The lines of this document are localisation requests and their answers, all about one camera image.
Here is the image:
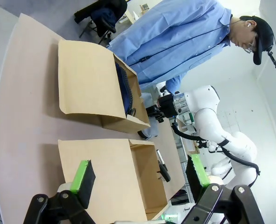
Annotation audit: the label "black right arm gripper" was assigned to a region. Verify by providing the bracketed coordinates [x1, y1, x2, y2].
[146, 94, 266, 224]

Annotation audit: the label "green black left gripper finger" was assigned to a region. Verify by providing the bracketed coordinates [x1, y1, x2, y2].
[23, 160, 96, 224]

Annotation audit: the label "cardboard box with long flap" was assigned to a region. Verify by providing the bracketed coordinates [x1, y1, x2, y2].
[57, 39, 151, 135]

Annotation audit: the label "blue-sleeved forearm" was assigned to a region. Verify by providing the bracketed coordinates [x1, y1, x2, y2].
[165, 76, 182, 95]

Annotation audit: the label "open cardboard box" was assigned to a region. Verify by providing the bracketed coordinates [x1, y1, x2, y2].
[57, 138, 186, 221]

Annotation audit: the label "white metal shelf rack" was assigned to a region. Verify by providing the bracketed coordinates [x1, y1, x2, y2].
[175, 112, 200, 161]

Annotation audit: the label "black white marker pen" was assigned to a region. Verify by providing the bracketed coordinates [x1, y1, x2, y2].
[156, 150, 166, 165]

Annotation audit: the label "dark storage crate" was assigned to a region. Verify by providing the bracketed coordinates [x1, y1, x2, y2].
[171, 190, 190, 206]

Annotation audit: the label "navy blue fabric item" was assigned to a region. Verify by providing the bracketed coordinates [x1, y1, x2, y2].
[115, 62, 137, 116]

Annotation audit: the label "person in blue shirt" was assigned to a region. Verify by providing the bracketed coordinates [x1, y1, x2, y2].
[107, 0, 261, 94]

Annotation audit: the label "thin-framed eyeglasses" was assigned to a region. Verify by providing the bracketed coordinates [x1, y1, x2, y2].
[244, 32, 257, 53]

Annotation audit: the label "light wooden furniture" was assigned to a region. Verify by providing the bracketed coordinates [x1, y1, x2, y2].
[124, 3, 152, 24]

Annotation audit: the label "black office chair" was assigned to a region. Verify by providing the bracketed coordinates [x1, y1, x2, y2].
[74, 0, 129, 45]

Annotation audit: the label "black baseball cap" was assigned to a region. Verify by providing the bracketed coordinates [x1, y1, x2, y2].
[240, 15, 275, 65]

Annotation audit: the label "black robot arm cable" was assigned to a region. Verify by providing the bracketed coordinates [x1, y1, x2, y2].
[171, 118, 261, 189]

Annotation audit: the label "black lanyard cable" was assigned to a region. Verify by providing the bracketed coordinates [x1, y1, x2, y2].
[128, 20, 242, 66]

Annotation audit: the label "black head-mounted camera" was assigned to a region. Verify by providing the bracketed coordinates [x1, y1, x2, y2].
[266, 46, 276, 70]

